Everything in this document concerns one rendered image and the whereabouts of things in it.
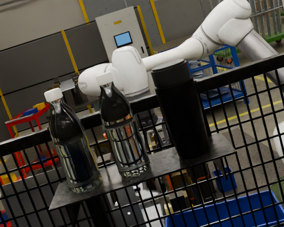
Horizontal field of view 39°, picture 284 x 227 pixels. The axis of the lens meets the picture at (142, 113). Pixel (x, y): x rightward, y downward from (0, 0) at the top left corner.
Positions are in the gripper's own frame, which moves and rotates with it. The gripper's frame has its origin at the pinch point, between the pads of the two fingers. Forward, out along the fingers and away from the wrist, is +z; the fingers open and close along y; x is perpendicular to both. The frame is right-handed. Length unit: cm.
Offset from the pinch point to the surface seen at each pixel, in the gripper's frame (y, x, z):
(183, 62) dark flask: -11, 66, -39
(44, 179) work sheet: 24, 55, -22
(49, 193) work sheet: 25, 55, -19
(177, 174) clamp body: -5.2, -15.7, 14.7
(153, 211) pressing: 8.3, -4.3, 21.6
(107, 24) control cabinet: 28, -700, -58
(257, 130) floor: -120, -333, 122
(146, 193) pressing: 10.1, -22.7, 21.6
